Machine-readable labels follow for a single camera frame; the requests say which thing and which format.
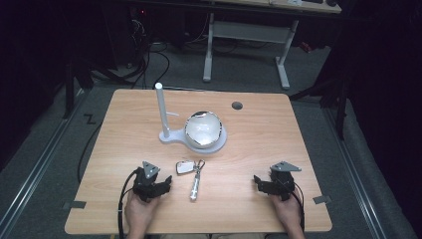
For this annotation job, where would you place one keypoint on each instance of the white stand with pole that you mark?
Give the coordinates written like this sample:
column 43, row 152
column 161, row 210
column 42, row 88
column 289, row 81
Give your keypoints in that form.
column 163, row 113

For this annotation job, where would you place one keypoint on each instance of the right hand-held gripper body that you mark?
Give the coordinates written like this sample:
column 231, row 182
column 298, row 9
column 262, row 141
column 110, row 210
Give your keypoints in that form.
column 282, row 184

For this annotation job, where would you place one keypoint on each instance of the white-framed wooden desk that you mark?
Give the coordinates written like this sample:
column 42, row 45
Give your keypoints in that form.
column 249, row 33

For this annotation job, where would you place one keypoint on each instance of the person's right hand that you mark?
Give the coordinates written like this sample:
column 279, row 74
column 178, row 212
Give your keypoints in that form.
column 288, row 212

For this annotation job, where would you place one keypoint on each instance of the grey tape strip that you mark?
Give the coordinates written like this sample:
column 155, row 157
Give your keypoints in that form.
column 321, row 199
column 74, row 204

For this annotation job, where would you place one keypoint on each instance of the metal floor rail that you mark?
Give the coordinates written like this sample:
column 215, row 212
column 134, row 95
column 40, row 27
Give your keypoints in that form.
column 356, row 172
column 36, row 169

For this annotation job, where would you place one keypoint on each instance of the dark metal stand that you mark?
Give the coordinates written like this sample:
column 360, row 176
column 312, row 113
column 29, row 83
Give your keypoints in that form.
column 69, row 89
column 338, row 99

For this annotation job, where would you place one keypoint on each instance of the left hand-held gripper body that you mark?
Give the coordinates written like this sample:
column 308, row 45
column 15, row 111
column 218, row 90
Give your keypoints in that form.
column 147, row 182

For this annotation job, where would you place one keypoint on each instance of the shiny metal bowl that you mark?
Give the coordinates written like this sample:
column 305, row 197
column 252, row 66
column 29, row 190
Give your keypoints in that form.
column 203, row 130

